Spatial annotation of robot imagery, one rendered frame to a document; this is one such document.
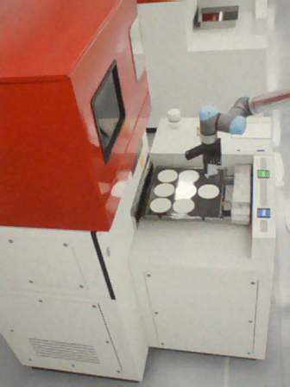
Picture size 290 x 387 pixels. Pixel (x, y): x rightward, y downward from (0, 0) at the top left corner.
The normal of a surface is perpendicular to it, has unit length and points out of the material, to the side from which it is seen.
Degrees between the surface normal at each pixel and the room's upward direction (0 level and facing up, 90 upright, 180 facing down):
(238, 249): 0
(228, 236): 0
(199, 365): 0
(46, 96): 90
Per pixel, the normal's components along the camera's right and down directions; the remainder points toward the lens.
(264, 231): -0.14, -0.75
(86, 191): -0.19, 0.67
